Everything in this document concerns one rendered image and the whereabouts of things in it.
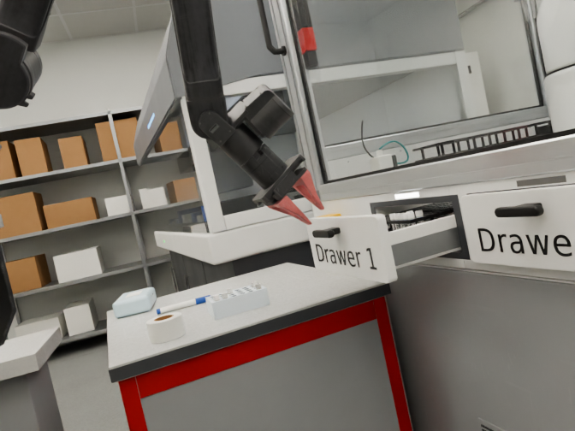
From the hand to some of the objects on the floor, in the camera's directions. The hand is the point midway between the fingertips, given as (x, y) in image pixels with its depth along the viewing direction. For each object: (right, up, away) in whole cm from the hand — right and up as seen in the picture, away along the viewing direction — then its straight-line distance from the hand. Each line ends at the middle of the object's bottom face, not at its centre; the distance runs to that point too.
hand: (312, 213), depth 85 cm
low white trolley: (-4, -96, +44) cm, 105 cm away
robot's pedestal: (-61, -108, +38) cm, 130 cm away
